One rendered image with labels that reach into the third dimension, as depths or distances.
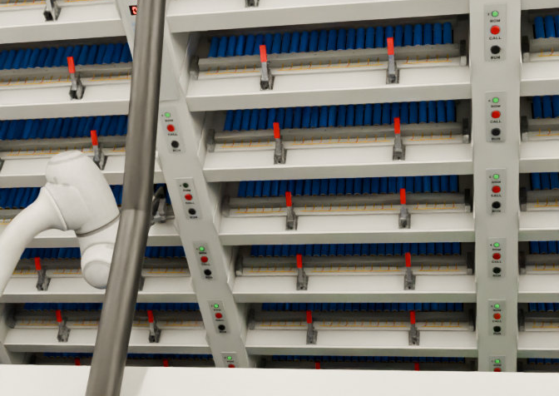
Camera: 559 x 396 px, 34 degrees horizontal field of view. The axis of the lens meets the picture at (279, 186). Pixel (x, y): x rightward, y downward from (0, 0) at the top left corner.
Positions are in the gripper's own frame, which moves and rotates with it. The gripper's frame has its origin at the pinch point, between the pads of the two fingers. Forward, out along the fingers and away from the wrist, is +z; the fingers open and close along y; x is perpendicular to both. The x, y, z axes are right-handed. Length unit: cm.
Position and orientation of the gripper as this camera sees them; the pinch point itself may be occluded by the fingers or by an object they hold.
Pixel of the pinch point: (154, 196)
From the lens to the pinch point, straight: 223.5
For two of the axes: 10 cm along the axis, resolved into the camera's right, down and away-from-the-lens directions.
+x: 1.1, 9.3, 3.6
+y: -9.8, 0.5, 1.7
